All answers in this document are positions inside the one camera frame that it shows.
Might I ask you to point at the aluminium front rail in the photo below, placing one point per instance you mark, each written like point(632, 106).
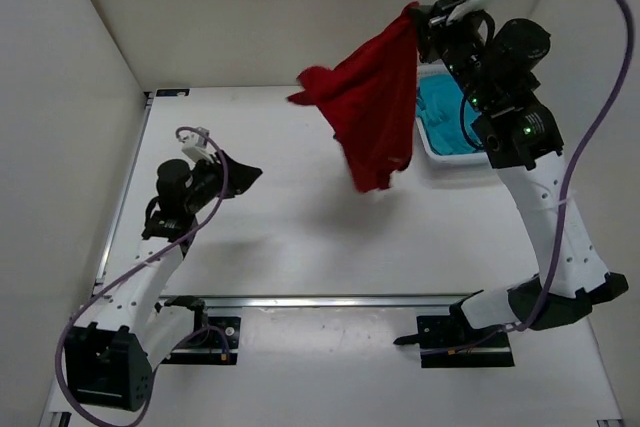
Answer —
point(325, 301)

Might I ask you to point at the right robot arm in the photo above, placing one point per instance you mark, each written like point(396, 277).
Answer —
point(522, 141)

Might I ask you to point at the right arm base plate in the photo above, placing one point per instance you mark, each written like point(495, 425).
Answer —
point(445, 344)

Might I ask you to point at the red t shirt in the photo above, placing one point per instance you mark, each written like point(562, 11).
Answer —
point(369, 100)

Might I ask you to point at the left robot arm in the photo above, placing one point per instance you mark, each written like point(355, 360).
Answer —
point(111, 355)

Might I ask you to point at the white plastic basket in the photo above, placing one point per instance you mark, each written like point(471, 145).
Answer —
point(453, 162)

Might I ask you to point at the teal t shirt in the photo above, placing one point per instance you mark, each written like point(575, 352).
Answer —
point(448, 127)

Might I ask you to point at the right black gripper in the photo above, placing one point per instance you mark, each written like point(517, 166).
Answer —
point(428, 29)

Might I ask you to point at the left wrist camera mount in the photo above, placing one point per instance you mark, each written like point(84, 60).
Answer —
point(194, 144)

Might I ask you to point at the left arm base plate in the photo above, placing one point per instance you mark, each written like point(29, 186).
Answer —
point(218, 339)

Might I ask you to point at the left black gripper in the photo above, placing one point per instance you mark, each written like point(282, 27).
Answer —
point(223, 176)

